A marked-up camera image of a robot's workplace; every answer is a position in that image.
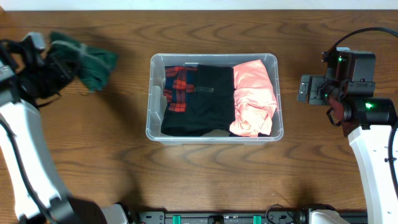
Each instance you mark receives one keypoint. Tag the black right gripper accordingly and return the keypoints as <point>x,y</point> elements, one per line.
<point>320,83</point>

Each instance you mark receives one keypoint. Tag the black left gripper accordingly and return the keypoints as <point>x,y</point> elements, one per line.
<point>59,62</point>

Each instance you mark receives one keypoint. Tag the dark green garment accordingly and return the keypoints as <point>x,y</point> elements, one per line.
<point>95,64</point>

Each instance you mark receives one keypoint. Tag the pink garment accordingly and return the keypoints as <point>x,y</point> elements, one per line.
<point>254,100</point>

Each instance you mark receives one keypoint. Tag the black garment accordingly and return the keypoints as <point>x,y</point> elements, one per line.
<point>211,105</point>
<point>183,125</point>

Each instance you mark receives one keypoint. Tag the red plaid shirt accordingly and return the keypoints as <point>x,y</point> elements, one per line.
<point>179,85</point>

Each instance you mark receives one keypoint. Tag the dark navy garment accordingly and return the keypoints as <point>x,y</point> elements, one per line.
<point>264,134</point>

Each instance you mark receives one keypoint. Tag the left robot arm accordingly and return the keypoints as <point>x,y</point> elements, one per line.
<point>40,195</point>

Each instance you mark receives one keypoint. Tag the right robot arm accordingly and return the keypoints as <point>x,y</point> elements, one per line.
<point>369,123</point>

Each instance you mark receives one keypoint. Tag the clear plastic storage bin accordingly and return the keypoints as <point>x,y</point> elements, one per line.
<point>157,102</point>

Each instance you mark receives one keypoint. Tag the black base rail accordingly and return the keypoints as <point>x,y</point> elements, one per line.
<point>276,213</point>

